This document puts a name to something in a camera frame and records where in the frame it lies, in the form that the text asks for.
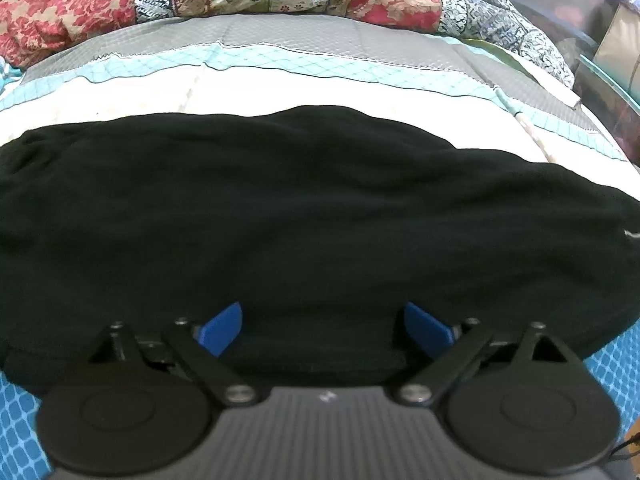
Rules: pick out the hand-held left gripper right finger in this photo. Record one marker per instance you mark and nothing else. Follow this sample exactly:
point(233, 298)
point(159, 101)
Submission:
point(425, 327)

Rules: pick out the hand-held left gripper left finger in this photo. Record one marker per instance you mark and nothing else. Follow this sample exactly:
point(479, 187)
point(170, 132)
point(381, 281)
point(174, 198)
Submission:
point(221, 327)

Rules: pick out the black pants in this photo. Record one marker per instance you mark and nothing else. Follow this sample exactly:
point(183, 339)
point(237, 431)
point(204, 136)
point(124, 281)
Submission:
point(300, 210)

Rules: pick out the zigzag patterned bedspread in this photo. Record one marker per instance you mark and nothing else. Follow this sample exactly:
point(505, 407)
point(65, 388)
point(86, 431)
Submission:
point(150, 85)

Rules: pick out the floral patchwork quilt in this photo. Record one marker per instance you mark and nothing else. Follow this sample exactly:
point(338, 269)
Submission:
point(75, 10)

